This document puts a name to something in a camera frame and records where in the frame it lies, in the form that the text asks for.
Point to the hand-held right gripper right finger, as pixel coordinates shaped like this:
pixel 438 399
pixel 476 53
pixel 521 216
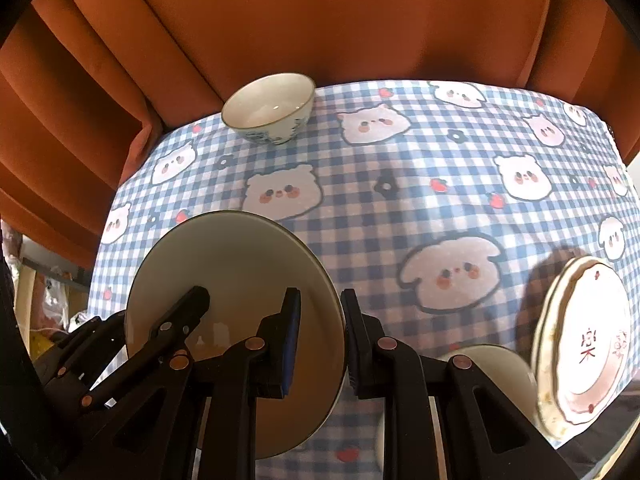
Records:
pixel 354 345

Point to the orange curtain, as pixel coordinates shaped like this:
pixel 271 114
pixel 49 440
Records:
pixel 320 20

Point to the pink patterned ceramic plate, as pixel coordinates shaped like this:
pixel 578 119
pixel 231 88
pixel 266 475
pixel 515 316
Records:
pixel 585 300

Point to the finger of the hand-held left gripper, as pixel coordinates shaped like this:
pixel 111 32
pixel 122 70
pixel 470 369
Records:
pixel 97 340
pixel 185 312

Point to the yellow floral ceramic plate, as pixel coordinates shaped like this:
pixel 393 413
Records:
pixel 536 340
pixel 550 310

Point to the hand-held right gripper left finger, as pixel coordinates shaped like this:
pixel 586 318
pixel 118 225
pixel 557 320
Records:
pixel 290 345

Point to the blue checkered cartoon tablecloth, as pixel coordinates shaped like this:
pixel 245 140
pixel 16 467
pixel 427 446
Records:
pixel 400 200

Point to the crumpled plastic bag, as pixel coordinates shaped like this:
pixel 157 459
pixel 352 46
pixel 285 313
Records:
pixel 55 295

